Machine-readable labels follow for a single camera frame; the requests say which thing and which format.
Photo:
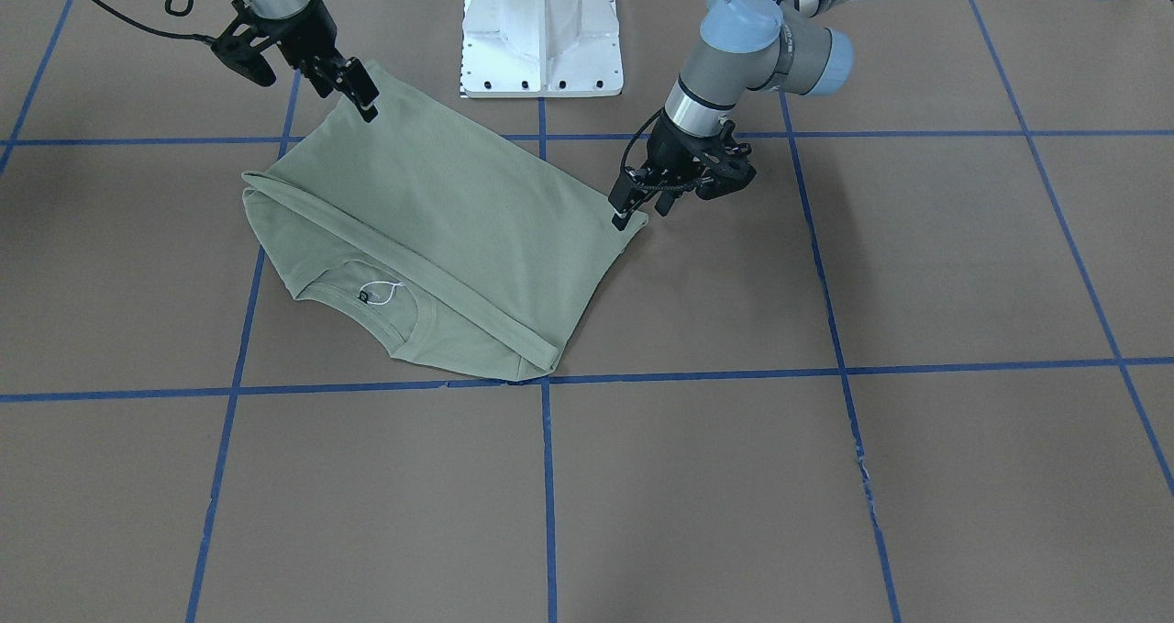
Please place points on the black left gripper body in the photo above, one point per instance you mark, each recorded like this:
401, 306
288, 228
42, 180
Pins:
667, 152

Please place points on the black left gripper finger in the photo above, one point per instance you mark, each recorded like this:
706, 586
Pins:
625, 205

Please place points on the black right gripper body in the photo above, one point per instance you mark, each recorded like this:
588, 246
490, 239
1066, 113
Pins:
304, 38

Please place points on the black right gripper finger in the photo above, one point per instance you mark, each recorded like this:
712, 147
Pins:
351, 79

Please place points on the sage green long-sleeve shirt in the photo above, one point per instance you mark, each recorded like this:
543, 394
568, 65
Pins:
452, 246

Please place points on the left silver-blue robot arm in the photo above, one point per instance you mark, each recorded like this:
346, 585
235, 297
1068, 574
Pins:
940, 113

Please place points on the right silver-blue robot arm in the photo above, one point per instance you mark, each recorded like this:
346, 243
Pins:
270, 10

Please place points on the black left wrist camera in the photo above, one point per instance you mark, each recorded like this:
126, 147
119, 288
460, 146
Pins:
725, 161

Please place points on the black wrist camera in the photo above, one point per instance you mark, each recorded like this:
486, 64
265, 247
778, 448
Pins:
725, 161
241, 45

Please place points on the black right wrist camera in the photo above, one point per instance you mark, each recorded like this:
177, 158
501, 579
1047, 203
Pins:
241, 45

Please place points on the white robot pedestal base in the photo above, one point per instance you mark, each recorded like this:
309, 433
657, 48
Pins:
540, 49

